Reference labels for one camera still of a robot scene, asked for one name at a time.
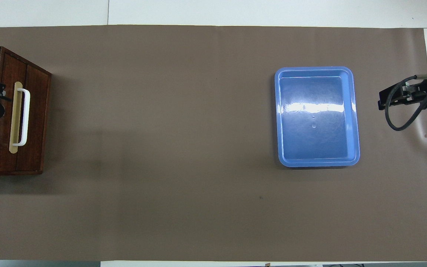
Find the blue plastic tray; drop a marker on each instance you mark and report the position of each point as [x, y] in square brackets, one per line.
[317, 141]

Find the brown table mat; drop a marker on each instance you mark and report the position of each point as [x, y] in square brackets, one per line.
[180, 148]

